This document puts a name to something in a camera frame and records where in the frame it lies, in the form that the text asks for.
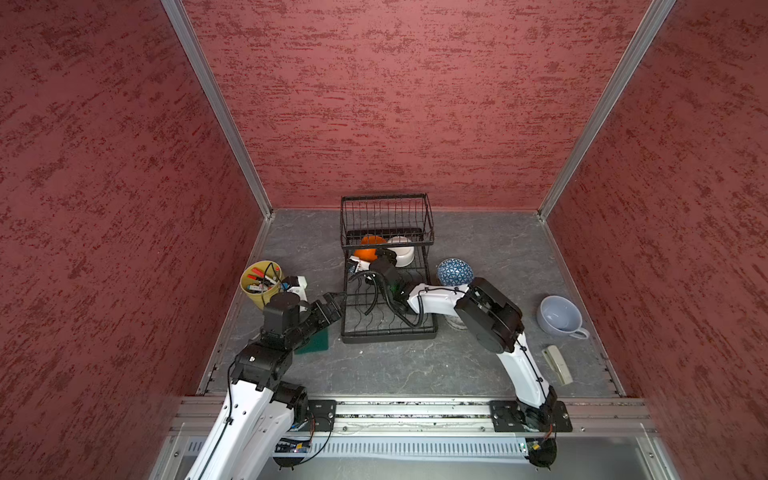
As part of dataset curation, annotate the orange plastic bowl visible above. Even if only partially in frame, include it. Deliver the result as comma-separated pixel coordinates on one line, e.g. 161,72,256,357
354,235,387,262

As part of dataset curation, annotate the red handled tool in cup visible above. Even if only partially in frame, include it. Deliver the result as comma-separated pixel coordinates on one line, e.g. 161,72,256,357
246,268,278,285

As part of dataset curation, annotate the aluminium front rail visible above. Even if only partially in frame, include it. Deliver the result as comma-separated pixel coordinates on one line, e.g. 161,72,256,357
170,395,655,436

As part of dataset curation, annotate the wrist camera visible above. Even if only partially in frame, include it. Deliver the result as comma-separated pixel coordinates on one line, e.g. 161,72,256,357
282,275,307,302
346,256,370,274

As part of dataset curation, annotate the yellow utensil cup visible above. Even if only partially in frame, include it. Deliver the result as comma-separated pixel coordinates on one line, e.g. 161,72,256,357
240,260,284,310

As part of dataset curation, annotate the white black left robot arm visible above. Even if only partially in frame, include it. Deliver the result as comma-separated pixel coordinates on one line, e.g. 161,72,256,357
186,292,346,479

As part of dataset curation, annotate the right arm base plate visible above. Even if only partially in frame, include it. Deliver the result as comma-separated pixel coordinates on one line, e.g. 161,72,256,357
489,400,573,434

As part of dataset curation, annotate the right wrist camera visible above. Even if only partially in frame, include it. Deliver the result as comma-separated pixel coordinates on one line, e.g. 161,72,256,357
346,256,370,274

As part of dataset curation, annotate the light blue mug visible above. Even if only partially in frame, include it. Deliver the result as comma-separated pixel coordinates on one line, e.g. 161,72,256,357
536,295,591,340

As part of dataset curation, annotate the blue patterned bowl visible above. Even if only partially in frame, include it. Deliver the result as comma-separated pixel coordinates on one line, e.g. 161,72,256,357
436,258,475,287

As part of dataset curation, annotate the grey green patterned bowl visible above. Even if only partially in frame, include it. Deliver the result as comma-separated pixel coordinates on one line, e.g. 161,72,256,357
445,315,468,331

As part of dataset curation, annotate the green sponge cloth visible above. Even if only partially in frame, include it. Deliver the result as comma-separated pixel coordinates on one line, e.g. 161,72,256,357
295,330,329,355

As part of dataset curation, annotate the black wire dish rack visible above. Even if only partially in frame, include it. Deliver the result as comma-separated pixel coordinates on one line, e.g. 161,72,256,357
340,194,438,344

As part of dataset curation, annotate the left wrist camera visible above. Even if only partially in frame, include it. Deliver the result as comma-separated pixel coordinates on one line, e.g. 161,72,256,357
282,275,307,302

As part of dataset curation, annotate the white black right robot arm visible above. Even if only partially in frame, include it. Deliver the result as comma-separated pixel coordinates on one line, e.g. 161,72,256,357
361,248,558,435

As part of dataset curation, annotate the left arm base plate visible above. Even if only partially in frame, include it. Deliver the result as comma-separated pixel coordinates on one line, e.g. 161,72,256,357
291,399,338,434

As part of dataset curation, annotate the white ceramic bowl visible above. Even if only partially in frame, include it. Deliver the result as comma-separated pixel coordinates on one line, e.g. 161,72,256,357
388,236,415,268

